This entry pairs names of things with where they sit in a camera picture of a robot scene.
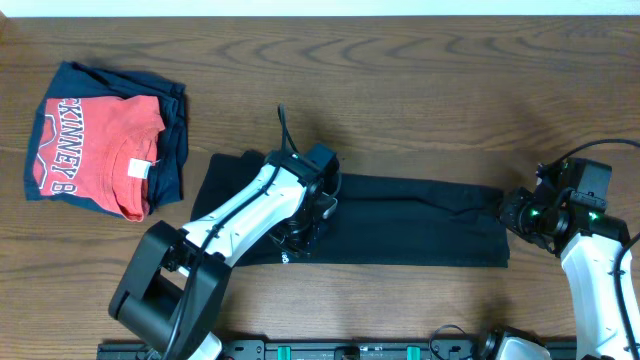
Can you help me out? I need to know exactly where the black t-shirt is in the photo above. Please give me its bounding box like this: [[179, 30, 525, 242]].
[[189, 150, 511, 269]]

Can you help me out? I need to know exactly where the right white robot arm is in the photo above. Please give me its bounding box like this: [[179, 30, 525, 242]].
[[498, 185, 639, 359]]

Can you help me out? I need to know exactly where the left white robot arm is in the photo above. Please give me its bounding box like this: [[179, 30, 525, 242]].
[[108, 145, 341, 359]]

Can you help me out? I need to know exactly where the red folded t-shirt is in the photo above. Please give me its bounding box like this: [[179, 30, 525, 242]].
[[32, 95, 165, 222]]

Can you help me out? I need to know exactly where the navy folded garment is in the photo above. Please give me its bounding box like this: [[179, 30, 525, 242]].
[[24, 62, 188, 219]]

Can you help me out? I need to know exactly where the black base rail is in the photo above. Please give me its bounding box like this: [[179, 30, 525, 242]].
[[96, 339, 576, 360]]

